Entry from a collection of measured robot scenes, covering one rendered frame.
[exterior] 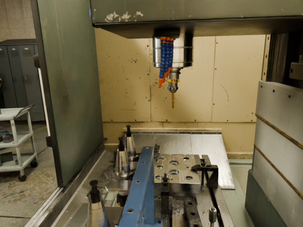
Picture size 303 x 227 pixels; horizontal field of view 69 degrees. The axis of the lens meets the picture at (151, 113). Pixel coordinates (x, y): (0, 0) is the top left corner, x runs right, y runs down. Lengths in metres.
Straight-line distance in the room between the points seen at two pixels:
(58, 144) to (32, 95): 4.43
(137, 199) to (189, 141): 1.45
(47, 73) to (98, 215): 0.94
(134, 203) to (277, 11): 0.54
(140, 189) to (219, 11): 0.47
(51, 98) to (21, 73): 4.60
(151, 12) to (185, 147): 1.47
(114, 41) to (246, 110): 1.28
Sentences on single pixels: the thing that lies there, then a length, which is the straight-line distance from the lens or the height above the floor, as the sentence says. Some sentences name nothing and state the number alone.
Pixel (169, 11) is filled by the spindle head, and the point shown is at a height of 1.64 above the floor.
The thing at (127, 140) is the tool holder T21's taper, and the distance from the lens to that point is 0.72.
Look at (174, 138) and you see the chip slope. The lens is 1.98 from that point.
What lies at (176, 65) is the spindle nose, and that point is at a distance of 0.82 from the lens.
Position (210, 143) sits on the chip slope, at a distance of 1.96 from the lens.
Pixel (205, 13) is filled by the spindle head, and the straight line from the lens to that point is 0.58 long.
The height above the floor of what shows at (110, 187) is 1.22.
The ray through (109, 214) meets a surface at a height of 1.22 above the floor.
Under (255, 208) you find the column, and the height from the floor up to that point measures 0.72.
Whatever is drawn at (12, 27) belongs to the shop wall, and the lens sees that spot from 6.54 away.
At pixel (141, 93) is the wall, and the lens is 1.94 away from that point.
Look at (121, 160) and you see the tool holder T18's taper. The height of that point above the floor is 1.27.
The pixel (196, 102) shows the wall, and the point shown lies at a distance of 1.95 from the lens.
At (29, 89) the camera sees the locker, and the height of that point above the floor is 0.86.
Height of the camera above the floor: 1.54
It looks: 15 degrees down
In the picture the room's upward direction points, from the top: 1 degrees counter-clockwise
